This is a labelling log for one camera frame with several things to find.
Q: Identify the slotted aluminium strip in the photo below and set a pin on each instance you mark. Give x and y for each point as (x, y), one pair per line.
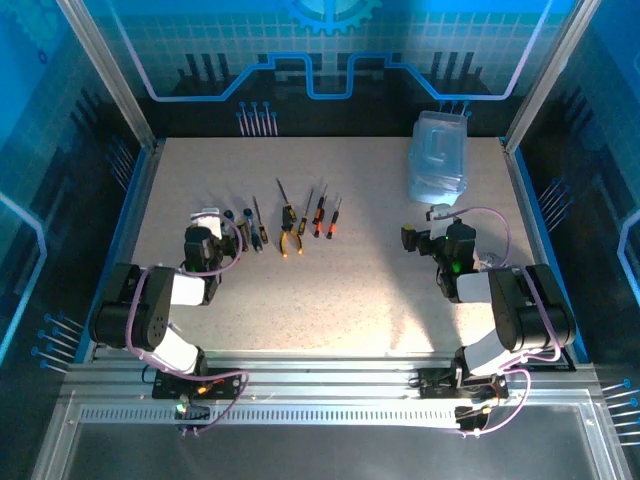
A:
(325, 415)

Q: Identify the aluminium front rail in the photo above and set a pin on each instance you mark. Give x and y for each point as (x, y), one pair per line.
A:
(325, 375)

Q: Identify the large yellow black screwdriver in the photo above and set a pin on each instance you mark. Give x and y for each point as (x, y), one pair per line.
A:
(289, 212)

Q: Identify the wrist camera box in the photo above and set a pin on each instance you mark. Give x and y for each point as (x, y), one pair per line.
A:
(439, 212)
(207, 222)

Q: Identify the aluminium frame post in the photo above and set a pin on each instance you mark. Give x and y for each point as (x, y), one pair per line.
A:
(111, 75)
(546, 75)

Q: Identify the aluminium side rail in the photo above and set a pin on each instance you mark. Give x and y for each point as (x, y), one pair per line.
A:
(136, 210)
(522, 200)

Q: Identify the yellow black pliers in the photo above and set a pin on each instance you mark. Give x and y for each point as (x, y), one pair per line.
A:
(290, 240)

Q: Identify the medium yellow black screwdriver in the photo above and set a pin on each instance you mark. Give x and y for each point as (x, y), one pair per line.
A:
(261, 230)

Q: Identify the clear plastic tool box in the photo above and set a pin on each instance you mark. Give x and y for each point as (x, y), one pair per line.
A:
(437, 160)

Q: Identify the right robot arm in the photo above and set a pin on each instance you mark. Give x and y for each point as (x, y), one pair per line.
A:
(530, 310)

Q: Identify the thin yellow black screwdriver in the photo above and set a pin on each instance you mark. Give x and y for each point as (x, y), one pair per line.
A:
(305, 217)

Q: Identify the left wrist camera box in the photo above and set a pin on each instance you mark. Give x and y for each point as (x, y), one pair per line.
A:
(207, 222)

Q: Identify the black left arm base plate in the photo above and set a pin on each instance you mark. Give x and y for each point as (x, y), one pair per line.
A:
(227, 387)

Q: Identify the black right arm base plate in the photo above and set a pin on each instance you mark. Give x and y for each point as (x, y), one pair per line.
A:
(432, 385)

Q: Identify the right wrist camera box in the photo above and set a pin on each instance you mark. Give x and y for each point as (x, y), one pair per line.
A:
(439, 212)

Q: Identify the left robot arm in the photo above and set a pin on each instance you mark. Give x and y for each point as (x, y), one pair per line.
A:
(150, 310)

